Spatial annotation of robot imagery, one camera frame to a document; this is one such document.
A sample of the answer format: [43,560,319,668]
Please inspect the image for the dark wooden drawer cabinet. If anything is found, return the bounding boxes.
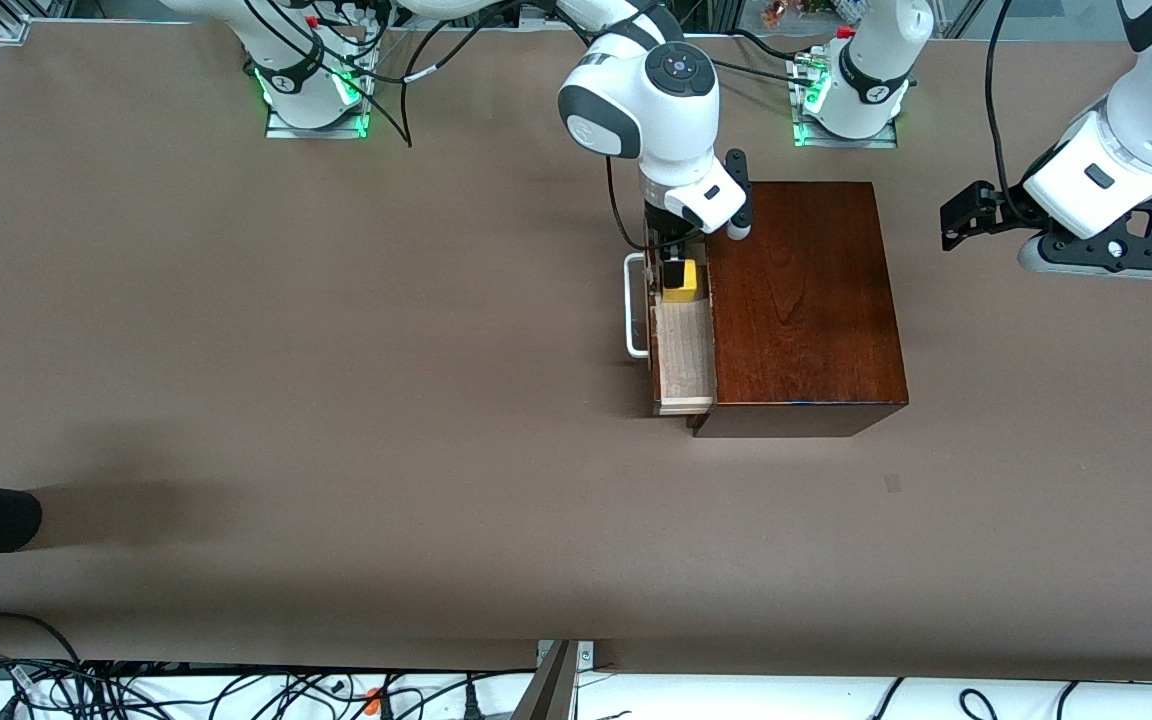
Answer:
[688,180,910,439]

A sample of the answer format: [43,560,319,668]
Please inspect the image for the small metal bracket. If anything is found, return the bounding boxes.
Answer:
[536,640,595,669]

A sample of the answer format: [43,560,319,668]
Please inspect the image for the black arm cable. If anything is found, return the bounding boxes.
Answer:
[984,0,1047,226]
[241,0,649,251]

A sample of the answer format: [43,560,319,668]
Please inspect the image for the dark metal post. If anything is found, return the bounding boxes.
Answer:
[511,640,579,720]

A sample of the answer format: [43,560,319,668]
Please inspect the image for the colourful small parts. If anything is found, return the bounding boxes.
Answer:
[761,0,842,27]

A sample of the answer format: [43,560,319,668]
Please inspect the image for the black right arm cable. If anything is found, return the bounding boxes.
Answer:
[241,0,649,251]

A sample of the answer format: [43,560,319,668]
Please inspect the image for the light wooden drawer white handle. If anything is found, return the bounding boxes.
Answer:
[624,235,719,417]

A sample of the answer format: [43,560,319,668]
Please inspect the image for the yellow block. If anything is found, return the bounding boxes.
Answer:
[661,260,701,304]

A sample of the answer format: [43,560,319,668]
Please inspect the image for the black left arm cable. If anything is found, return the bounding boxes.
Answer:
[984,0,1047,226]

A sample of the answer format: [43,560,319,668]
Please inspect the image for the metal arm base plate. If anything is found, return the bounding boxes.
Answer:
[792,60,900,150]
[265,105,370,140]

